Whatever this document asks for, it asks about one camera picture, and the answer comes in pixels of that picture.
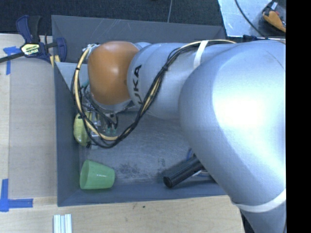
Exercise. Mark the pale wood flat board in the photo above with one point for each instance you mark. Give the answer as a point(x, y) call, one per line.
point(32, 130)

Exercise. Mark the grey metal bin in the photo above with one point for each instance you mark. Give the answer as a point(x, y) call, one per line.
point(145, 144)

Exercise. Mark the green plastic cup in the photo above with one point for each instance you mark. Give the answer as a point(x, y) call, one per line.
point(97, 176)

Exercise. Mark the yellow toy fruit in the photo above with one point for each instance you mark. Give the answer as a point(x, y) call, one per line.
point(79, 130)

